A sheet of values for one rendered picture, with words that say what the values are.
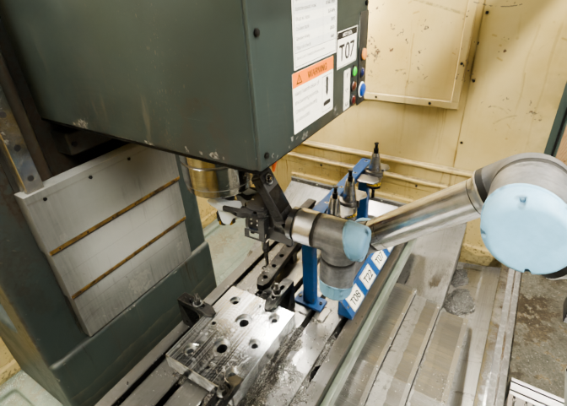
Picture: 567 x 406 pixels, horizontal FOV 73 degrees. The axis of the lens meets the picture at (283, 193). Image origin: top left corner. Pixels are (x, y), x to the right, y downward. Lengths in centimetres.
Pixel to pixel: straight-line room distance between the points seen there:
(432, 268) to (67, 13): 150
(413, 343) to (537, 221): 93
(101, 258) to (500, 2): 151
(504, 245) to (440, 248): 117
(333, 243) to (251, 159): 25
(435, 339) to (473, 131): 79
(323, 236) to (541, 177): 37
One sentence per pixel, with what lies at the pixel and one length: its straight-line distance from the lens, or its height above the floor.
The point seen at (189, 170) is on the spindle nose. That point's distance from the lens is 81.
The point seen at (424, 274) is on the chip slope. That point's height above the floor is 73.
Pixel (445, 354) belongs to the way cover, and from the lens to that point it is 148.
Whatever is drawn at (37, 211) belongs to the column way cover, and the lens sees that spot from 113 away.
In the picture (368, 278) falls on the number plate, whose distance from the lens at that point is 136.
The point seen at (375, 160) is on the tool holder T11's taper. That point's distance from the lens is 136.
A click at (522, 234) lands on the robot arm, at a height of 153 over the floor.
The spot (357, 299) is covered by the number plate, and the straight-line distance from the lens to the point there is 130.
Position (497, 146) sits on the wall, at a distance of 169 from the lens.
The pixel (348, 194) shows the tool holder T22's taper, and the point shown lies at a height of 125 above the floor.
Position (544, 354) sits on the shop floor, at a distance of 263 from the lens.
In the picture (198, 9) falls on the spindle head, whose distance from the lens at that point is 60.
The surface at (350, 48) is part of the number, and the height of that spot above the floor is 170.
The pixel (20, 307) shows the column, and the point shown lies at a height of 112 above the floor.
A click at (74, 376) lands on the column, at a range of 147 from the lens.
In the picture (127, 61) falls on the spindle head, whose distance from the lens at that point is 75.
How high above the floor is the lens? 186
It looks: 31 degrees down
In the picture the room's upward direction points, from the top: 4 degrees counter-clockwise
